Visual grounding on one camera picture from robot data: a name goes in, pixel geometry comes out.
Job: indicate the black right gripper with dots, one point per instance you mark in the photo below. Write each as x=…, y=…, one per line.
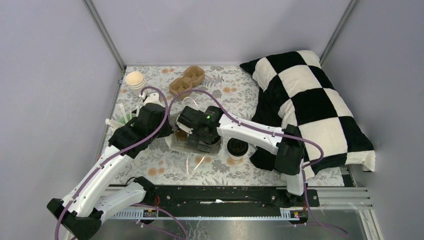
x=193, y=141

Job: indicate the light blue paper bag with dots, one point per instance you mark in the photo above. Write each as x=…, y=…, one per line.
x=191, y=118

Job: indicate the black cup lid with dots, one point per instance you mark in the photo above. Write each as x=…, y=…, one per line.
x=236, y=147

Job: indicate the white paper cup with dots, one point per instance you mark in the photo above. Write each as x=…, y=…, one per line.
x=236, y=158

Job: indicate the stack of white paper cups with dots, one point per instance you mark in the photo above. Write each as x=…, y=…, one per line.
x=135, y=81

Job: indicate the brown cardboard cup carrier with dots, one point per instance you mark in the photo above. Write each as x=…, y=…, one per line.
x=181, y=135
x=192, y=77

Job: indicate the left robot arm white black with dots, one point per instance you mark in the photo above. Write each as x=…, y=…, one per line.
x=85, y=209

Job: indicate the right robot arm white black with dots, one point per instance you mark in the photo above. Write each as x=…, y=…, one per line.
x=287, y=148

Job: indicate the floral table mat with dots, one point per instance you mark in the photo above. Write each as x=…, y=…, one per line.
x=238, y=93

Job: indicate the green cup holder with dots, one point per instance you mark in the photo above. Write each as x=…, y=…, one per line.
x=127, y=118

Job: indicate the black white checkered blanket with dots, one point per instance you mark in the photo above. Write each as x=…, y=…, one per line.
x=294, y=90

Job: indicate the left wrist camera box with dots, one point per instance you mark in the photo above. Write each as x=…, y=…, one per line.
x=154, y=98

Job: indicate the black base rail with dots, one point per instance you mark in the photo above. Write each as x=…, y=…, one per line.
x=226, y=201

